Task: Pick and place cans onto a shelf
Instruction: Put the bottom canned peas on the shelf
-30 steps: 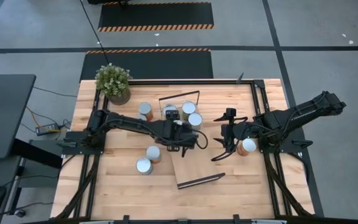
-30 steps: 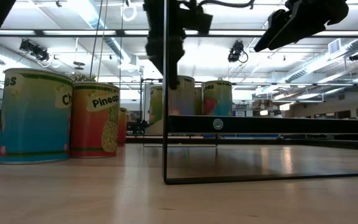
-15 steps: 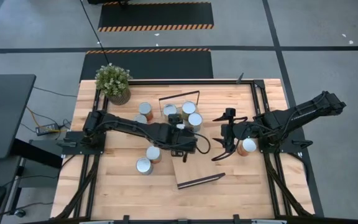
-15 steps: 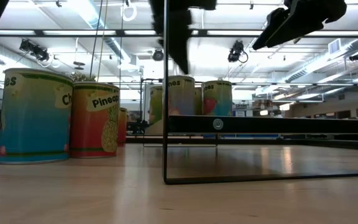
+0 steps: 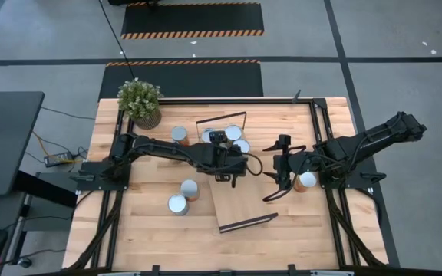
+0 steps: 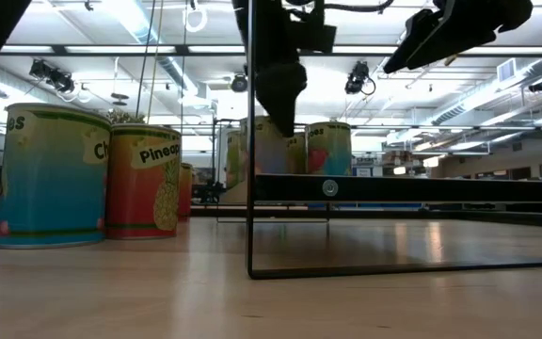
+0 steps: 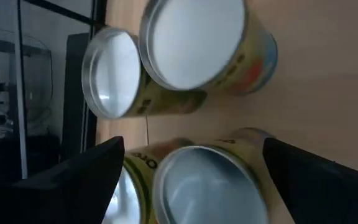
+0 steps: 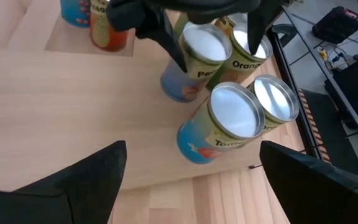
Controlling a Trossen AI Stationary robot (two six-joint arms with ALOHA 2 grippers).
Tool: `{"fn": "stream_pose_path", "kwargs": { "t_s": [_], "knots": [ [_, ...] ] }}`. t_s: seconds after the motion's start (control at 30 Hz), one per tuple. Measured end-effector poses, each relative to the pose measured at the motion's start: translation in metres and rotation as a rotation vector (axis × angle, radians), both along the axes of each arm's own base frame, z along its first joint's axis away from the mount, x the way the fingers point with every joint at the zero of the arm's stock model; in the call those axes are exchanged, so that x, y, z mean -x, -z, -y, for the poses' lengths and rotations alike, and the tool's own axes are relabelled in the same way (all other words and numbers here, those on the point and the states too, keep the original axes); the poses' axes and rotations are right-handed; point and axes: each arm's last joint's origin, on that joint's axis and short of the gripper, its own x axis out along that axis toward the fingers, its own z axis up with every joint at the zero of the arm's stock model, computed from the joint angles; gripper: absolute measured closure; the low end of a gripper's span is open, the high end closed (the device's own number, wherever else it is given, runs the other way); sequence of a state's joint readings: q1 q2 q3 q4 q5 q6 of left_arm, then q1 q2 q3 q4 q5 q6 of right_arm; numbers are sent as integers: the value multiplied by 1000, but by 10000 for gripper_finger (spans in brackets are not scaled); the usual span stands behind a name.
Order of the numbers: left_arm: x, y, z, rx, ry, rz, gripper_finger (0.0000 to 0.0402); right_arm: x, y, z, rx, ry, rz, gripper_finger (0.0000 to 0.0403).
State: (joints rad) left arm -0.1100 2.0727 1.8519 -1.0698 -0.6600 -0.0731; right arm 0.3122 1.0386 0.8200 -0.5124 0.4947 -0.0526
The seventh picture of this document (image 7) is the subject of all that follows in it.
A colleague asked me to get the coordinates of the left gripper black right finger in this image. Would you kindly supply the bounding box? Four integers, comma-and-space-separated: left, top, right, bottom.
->
262, 137, 358, 224

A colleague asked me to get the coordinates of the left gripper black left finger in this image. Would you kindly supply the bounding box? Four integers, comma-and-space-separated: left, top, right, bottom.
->
0, 135, 126, 224

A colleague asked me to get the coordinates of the yellow can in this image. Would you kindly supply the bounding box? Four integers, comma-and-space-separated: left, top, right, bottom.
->
101, 136, 195, 224

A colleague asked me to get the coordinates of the green label can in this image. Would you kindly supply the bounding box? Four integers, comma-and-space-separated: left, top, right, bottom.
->
152, 126, 296, 224

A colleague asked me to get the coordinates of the orange pineapple label can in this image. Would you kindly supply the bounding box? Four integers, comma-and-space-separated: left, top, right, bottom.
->
81, 26, 208, 121

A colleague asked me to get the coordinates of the blue berries label can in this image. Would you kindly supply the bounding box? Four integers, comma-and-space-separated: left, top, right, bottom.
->
138, 0, 279, 96

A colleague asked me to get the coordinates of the black aluminium rig frame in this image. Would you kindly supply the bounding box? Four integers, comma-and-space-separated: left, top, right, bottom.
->
81, 0, 108, 152

